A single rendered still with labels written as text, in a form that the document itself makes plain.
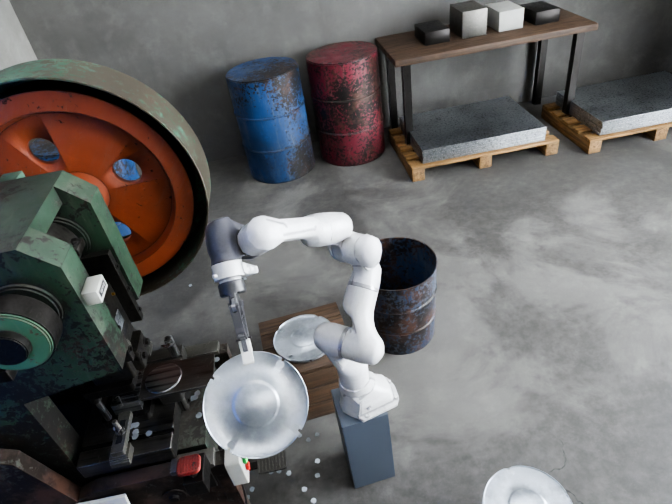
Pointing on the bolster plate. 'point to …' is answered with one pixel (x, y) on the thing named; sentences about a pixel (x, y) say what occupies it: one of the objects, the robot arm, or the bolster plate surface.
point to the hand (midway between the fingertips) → (246, 351)
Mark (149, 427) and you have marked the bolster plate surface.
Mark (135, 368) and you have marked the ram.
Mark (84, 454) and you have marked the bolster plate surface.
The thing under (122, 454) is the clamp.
